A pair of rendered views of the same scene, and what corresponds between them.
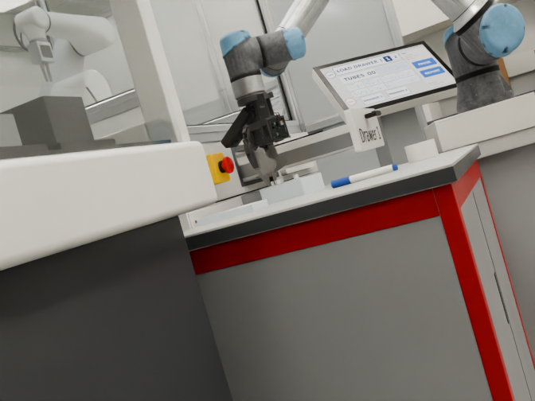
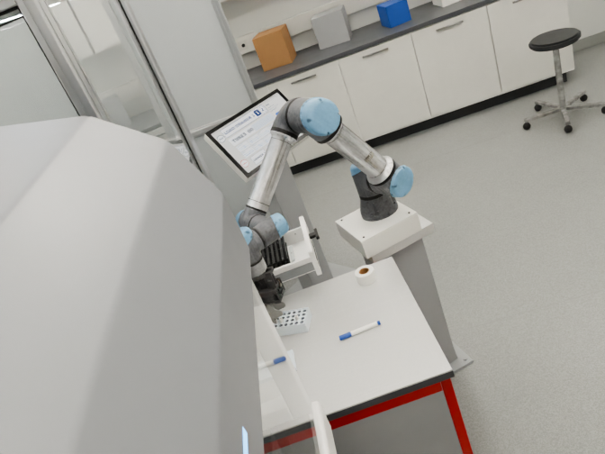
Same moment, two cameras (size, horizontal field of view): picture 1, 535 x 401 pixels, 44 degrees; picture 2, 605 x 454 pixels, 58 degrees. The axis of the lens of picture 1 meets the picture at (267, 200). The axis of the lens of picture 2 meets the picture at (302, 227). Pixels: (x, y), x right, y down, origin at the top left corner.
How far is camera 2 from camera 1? 1.13 m
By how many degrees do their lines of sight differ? 32
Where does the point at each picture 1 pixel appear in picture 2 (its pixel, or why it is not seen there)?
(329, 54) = (183, 80)
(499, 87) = (391, 204)
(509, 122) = (404, 233)
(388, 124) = not seen: hidden behind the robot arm
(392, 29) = (236, 60)
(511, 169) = (401, 255)
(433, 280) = (437, 417)
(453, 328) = (446, 434)
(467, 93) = (371, 208)
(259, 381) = not seen: outside the picture
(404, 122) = not seen: hidden behind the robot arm
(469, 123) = (382, 239)
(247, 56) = (255, 250)
